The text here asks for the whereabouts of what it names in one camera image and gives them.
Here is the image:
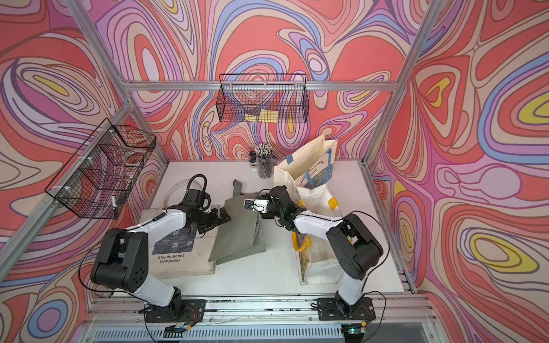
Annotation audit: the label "olive green canvas bag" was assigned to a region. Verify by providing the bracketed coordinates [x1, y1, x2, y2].
[208, 180, 267, 265]

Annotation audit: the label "cream canvas tote bag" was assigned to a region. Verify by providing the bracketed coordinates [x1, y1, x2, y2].
[136, 177, 215, 280]

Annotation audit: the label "white yellow-handled bag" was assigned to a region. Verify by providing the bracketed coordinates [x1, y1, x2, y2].
[293, 184, 343, 286]

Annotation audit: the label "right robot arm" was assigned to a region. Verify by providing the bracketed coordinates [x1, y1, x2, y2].
[244, 186, 385, 323]

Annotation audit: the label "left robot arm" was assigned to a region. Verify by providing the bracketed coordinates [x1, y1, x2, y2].
[90, 174, 231, 326]

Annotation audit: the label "black cup of sticks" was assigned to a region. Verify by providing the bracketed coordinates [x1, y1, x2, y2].
[255, 144, 273, 179]

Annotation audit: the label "yellow sticky notes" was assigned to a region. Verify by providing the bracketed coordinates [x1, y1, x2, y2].
[244, 109, 279, 124]

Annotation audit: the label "cream blue-handled tote bag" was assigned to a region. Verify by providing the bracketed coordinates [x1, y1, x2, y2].
[273, 135, 337, 204]

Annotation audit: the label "black wire basket back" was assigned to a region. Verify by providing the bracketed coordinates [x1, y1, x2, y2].
[216, 72, 310, 124]

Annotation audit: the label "black wire basket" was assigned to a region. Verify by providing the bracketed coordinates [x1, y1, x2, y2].
[44, 119, 157, 220]
[216, 72, 310, 124]

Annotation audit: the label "black wire basket left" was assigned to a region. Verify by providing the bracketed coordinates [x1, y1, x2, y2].
[44, 119, 157, 220]

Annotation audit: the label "aluminium frame crossbar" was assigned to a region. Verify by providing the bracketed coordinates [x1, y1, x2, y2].
[122, 81, 397, 91]

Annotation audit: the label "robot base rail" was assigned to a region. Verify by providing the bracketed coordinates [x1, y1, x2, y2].
[76, 294, 446, 342]

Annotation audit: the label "aluminium frame post left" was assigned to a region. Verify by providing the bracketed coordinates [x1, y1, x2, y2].
[63, 0, 170, 166]

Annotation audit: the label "aluminium frame post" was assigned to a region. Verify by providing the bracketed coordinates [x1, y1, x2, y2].
[63, 0, 170, 166]
[362, 1, 447, 165]

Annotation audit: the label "aluminium frame post right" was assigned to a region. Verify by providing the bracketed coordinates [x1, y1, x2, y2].
[362, 1, 447, 165]

